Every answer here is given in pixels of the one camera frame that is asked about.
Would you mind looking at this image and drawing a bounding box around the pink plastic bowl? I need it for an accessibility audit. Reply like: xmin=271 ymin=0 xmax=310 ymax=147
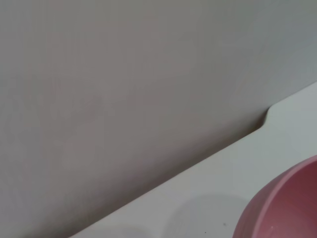
xmin=232 ymin=155 xmax=317 ymax=238

